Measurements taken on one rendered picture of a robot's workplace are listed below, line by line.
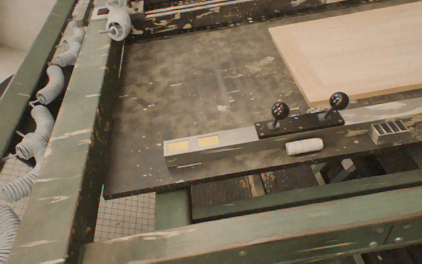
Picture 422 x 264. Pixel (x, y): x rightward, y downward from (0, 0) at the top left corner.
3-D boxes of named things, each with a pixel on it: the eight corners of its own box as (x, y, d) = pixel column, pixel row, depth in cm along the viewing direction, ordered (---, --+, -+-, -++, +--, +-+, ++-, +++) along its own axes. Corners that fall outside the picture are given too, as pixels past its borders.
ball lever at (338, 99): (333, 125, 77) (355, 104, 65) (316, 128, 77) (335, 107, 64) (328, 110, 78) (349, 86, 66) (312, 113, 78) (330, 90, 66)
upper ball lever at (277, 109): (282, 134, 77) (293, 115, 64) (266, 136, 77) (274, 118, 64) (278, 119, 78) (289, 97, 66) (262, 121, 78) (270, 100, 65)
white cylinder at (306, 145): (288, 158, 76) (322, 152, 76) (289, 149, 74) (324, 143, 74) (284, 148, 78) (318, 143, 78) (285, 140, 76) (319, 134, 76)
